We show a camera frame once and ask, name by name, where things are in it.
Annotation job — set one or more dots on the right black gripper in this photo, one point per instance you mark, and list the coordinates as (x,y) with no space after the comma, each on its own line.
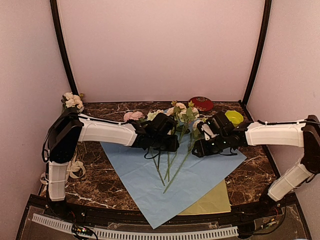
(202,149)

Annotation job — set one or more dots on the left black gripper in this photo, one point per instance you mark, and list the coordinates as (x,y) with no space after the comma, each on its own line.
(174,145)

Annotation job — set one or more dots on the pink rose stem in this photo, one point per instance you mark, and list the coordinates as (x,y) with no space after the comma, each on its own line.
(188,134)
(139,116)

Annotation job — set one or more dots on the cream rose stem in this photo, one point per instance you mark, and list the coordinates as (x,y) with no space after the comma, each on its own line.
(182,113)

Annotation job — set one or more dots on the light blue wrapping paper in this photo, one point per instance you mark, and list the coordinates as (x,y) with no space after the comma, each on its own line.
(140,178)

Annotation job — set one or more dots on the cream ribbon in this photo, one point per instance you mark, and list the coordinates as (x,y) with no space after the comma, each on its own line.
(75,170)

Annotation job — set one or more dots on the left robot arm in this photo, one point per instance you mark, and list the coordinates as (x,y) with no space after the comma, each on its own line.
(71,128)

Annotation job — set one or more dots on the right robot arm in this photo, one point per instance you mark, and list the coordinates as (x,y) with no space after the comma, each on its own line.
(304,134)

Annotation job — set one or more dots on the lime green bowl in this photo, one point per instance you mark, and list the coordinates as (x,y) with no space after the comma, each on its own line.
(234,117)

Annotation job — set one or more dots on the red decorated round plate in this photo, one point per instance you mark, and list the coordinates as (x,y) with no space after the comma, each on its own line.
(203,104)

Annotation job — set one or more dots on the yellow-green wrapping paper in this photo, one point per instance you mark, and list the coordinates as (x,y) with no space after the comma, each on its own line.
(216,201)

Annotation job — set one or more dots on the remaining white rose stems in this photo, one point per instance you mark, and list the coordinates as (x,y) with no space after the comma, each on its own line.
(72,101)

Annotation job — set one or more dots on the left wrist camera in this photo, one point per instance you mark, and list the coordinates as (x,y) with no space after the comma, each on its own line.
(160,125)

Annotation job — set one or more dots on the right black frame post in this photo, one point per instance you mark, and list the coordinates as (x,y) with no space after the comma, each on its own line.
(259,51)

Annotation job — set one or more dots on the black frame post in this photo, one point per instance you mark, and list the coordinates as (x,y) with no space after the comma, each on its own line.
(62,46)
(259,51)

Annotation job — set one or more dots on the left black frame post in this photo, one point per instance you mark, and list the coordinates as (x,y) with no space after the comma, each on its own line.
(62,46)

